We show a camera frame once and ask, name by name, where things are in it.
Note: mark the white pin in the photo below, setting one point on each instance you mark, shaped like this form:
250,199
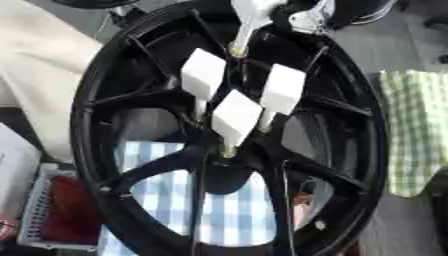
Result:
283,88
202,75
236,116
254,13

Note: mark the black spoked wheel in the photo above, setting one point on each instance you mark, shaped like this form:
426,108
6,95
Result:
228,178

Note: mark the red bag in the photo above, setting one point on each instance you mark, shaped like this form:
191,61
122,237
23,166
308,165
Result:
70,210

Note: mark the black round tyre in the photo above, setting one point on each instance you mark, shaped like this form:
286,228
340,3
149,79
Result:
364,10

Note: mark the green white checked cloth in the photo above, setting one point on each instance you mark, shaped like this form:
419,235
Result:
414,133

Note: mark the person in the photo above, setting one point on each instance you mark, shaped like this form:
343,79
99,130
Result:
41,66

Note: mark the white plastic basket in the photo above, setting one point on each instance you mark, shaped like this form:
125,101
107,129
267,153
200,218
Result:
32,208

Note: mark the white box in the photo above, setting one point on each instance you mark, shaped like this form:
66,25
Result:
14,173

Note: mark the silver metal bracket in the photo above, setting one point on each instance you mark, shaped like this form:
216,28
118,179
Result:
314,16

